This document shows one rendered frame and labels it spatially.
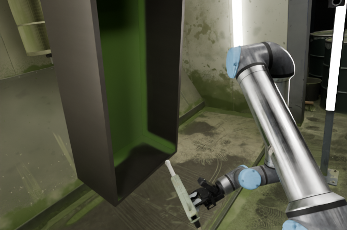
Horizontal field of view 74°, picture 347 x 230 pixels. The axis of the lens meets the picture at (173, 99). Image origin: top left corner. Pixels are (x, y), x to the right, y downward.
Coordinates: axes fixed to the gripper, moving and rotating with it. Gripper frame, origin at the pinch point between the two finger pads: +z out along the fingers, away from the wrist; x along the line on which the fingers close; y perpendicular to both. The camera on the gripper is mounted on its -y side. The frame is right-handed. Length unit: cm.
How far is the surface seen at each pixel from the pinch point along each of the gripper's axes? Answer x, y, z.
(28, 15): 116, -121, 42
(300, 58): 104, 9, -176
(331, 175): 29, 79, -117
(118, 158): 59, -9, 28
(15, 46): 143, -107, 70
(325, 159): 31, 63, -115
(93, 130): 18, -50, 24
